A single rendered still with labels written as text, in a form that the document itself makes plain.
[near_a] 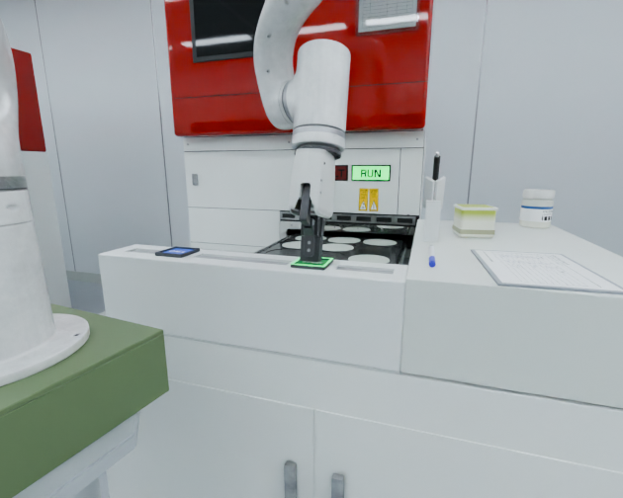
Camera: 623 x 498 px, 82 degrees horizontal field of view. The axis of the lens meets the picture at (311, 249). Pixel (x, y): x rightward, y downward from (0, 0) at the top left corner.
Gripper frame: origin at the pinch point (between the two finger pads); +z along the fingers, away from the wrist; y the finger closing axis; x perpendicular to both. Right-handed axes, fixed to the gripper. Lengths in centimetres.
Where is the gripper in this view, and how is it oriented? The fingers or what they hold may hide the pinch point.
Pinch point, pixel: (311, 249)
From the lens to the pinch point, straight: 57.4
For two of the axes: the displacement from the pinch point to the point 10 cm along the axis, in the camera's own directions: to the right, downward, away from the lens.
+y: -2.9, 0.0, -9.6
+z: -0.7, 10.0, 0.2
